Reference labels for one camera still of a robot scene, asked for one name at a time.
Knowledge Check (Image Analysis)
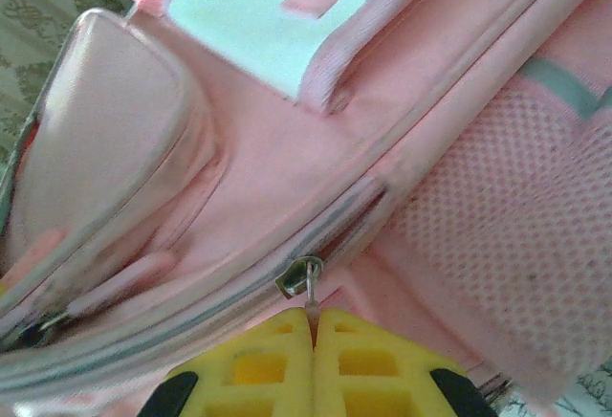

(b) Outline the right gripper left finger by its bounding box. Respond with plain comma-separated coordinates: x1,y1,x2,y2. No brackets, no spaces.
142,306,317,417

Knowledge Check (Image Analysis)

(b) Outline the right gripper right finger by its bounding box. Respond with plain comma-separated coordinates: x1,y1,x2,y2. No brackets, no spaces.
313,306,499,417

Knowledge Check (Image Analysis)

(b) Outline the pink student backpack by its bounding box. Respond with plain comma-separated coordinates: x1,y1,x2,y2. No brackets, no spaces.
0,0,612,417

